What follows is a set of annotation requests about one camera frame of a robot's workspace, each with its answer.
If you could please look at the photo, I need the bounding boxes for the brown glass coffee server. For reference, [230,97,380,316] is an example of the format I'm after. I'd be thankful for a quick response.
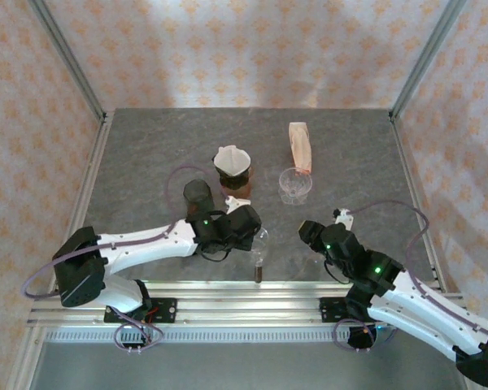
[220,178,254,201]

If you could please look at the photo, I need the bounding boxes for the smoky dark cup brown handle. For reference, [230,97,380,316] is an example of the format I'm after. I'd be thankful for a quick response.
[181,180,216,216]

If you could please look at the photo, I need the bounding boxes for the clear glass funnel brown handle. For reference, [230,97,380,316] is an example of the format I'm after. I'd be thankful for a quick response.
[247,227,272,284]

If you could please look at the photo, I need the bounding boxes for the white paper coffee filter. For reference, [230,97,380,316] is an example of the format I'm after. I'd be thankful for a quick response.
[212,144,252,178]

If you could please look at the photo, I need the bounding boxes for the clear ribbed coffee dripper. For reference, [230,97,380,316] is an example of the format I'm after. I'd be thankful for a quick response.
[277,167,314,206]

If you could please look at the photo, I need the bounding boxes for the coffee filter pack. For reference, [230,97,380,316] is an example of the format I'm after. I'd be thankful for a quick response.
[288,121,314,176]

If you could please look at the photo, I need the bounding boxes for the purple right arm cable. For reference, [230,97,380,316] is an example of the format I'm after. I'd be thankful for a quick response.
[346,201,488,340]

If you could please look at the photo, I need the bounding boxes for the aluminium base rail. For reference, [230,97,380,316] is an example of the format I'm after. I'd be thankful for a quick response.
[28,279,473,328]

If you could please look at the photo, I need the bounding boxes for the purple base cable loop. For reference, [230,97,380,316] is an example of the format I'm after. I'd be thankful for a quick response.
[113,319,168,354]
[333,318,398,353]

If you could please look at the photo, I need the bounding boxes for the aluminium table side rail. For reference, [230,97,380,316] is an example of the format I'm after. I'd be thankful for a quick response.
[55,113,115,280]
[389,115,448,293]

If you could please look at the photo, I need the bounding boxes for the white slotted cable duct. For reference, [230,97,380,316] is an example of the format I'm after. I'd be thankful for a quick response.
[44,328,353,343]

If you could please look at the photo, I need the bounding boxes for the aluminium frame post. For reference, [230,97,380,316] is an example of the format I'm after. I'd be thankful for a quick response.
[28,0,109,121]
[390,0,468,121]

